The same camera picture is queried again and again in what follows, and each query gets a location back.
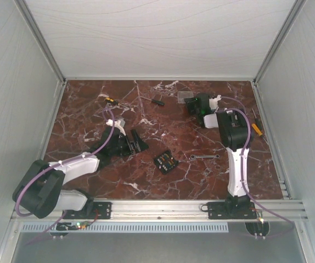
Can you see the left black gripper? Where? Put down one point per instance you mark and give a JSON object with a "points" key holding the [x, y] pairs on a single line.
{"points": [[138, 146]]}

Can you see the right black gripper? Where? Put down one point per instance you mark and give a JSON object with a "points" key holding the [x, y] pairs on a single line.
{"points": [[189, 103]]}

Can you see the clear plastic fuse box lid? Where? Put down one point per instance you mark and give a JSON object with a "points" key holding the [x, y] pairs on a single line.
{"points": [[184, 96]]}

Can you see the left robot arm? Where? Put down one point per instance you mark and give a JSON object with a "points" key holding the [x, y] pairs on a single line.
{"points": [[41, 191]]}

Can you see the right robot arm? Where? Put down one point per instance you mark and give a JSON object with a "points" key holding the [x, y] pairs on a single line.
{"points": [[236, 135]]}

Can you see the silver wrench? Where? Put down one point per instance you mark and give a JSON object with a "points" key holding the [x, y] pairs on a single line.
{"points": [[193, 157]]}

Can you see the black yellow screwdriver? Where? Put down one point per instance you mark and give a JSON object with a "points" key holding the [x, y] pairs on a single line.
{"points": [[111, 103]]}

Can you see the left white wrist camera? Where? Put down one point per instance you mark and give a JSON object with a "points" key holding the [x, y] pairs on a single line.
{"points": [[119, 124]]}

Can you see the black handle screwdriver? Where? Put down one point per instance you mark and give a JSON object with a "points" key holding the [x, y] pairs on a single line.
{"points": [[158, 102]]}

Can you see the orange handle screwdriver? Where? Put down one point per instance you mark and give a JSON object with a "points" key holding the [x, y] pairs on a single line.
{"points": [[258, 131]]}

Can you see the aluminium mounting rail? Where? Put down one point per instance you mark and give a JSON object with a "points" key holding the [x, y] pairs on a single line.
{"points": [[191, 210]]}

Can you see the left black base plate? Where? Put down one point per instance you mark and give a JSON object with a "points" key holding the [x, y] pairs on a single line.
{"points": [[92, 210]]}

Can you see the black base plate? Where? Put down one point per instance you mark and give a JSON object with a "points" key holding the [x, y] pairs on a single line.
{"points": [[92, 210], [224, 211]]}

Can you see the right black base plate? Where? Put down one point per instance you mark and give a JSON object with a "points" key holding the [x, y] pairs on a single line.
{"points": [[224, 211]]}

